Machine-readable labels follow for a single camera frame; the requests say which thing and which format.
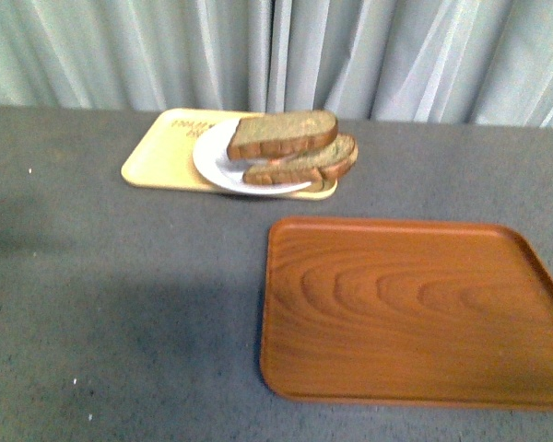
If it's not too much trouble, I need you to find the white round plate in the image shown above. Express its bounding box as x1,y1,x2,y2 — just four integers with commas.
193,118,312,196

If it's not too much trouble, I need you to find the yellow bear tray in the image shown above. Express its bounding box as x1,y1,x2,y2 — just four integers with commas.
121,109,337,201

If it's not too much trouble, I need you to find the grey curtain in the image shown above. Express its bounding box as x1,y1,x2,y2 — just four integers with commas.
0,1,553,127

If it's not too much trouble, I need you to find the brown wooden tray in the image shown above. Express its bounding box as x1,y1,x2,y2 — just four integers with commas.
260,217,553,411

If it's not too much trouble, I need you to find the bread slice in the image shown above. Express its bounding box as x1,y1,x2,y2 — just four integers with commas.
226,110,338,160
242,134,359,185

